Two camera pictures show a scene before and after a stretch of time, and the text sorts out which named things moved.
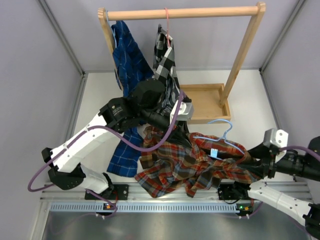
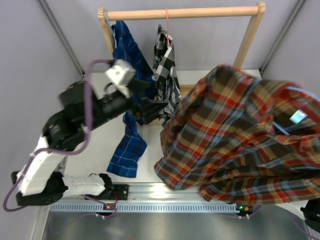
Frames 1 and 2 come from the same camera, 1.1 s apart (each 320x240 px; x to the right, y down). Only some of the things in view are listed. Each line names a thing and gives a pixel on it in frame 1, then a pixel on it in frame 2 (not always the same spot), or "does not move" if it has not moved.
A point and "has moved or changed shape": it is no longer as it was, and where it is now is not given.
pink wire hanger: [167, 26] does not move
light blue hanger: [111, 29] does not move
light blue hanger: [223, 138] to [299, 89]
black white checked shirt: [164, 68] does not move
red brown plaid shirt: [201, 161] has moved or changed shape
